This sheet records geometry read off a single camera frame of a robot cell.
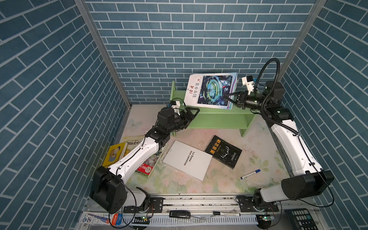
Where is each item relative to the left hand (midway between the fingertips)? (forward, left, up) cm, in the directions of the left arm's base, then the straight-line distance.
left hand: (198, 114), depth 72 cm
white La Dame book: (-12, +4, -30) cm, 33 cm away
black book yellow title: (-5, -18, -32) cm, 37 cm away
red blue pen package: (-40, +47, -32) cm, 70 cm away
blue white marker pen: (-19, -36, -31) cm, 51 cm away
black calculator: (-42, -50, -30) cm, 72 cm away
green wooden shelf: (+13, -12, -20) cm, 27 cm away
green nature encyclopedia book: (-16, +30, -31) cm, 46 cm away
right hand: (+2, -11, +11) cm, 16 cm away
